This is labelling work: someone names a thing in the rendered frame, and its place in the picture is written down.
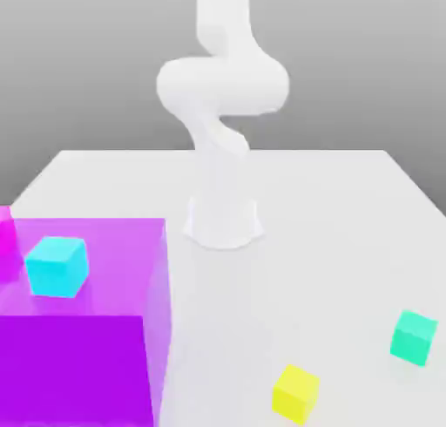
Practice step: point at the small cyan cube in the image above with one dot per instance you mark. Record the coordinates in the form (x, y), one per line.
(55, 268)

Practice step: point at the small yellow cube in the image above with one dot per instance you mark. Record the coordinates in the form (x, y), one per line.
(295, 395)

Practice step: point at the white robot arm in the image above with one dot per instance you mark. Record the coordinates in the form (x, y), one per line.
(223, 85)

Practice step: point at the large purple box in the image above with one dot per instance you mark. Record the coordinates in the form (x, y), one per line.
(69, 367)

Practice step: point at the small teal cube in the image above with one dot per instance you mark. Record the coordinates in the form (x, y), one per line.
(413, 338)

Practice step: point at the small magenta cube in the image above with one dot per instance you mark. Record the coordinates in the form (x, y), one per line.
(6, 245)

